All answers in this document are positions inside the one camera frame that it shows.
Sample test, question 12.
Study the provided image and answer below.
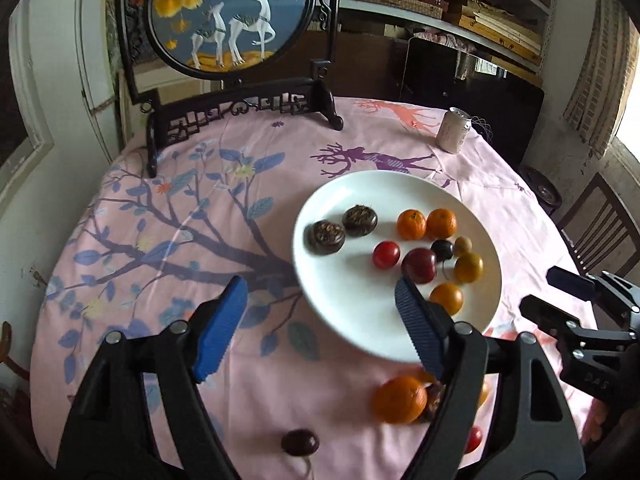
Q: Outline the orange kumquat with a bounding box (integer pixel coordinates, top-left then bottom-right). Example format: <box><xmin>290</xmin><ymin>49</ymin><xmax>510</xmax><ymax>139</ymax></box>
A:
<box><xmin>428</xmin><ymin>282</ymin><xmax>464</xmax><ymax>316</ymax></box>
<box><xmin>477</xmin><ymin>380</ymin><xmax>490</xmax><ymax>408</ymax></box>
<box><xmin>454</xmin><ymin>252</ymin><xmax>484</xmax><ymax>284</ymax></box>

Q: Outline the dark red plum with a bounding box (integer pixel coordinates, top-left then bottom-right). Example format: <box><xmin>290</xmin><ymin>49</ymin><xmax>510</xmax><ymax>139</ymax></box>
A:
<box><xmin>401</xmin><ymin>247</ymin><xmax>437</xmax><ymax>285</ymax></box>

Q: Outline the orange kumquat front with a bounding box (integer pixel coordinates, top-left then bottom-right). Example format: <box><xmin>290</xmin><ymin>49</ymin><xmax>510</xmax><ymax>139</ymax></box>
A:
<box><xmin>454</xmin><ymin>252</ymin><xmax>484</xmax><ymax>284</ymax></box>

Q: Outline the large mandarin orange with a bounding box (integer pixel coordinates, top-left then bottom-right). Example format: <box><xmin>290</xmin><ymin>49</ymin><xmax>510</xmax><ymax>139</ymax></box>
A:
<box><xmin>370</xmin><ymin>376</ymin><xmax>427</xmax><ymax>425</ymax></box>

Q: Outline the red cherry tomato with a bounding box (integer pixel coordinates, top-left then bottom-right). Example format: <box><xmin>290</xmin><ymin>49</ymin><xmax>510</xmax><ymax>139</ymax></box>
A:
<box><xmin>372</xmin><ymin>240</ymin><xmax>401</xmax><ymax>270</ymax></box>
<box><xmin>464</xmin><ymin>426</ymin><xmax>483</xmax><ymax>454</ymax></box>

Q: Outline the small mandarin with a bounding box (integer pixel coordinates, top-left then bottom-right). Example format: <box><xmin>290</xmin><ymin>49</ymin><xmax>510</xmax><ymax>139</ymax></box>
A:
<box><xmin>396</xmin><ymin>209</ymin><xmax>426</xmax><ymax>240</ymax></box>

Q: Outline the dark water chestnut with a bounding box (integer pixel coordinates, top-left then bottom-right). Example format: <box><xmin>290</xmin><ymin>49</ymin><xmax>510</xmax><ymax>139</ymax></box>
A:
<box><xmin>342</xmin><ymin>205</ymin><xmax>378</xmax><ymax>237</ymax></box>
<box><xmin>423</xmin><ymin>382</ymin><xmax>446</xmax><ymax>422</ymax></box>
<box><xmin>306</xmin><ymin>220</ymin><xmax>346</xmax><ymax>256</ymax></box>

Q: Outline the dark cherry with stem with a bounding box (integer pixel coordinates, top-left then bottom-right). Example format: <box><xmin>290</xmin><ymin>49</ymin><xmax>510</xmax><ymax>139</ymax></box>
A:
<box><xmin>281</xmin><ymin>428</ymin><xmax>320</xmax><ymax>479</ymax></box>

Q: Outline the dark wooden chair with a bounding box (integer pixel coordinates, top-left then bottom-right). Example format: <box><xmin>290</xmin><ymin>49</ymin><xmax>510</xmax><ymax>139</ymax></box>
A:
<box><xmin>556</xmin><ymin>172</ymin><xmax>639</xmax><ymax>278</ymax></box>

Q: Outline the pink printed tablecloth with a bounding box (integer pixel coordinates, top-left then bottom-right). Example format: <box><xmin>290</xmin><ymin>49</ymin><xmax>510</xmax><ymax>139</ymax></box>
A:
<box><xmin>30</xmin><ymin>99</ymin><xmax>596</xmax><ymax>479</ymax></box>

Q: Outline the white oval plate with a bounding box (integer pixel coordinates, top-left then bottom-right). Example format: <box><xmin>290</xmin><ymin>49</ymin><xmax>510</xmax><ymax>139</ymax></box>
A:
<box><xmin>292</xmin><ymin>170</ymin><xmax>502</xmax><ymax>363</ymax></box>

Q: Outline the black cabinet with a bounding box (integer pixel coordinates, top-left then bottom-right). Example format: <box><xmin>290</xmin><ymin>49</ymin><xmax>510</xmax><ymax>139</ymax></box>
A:
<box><xmin>400</xmin><ymin>37</ymin><xmax>544</xmax><ymax>168</ymax></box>

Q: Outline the pink drink can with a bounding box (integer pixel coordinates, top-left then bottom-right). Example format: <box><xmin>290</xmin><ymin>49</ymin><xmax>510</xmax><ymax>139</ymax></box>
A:
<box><xmin>436</xmin><ymin>107</ymin><xmax>472</xmax><ymax>154</ymax></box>

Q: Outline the round deer screen ornament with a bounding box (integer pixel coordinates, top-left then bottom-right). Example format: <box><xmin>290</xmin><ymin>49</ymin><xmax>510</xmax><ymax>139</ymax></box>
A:
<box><xmin>115</xmin><ymin>0</ymin><xmax>344</xmax><ymax>178</ymax></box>

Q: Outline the wooden bookshelf with books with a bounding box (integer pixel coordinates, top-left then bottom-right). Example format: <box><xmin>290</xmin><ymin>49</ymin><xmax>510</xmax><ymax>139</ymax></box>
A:
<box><xmin>340</xmin><ymin>0</ymin><xmax>555</xmax><ymax>86</ymax></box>

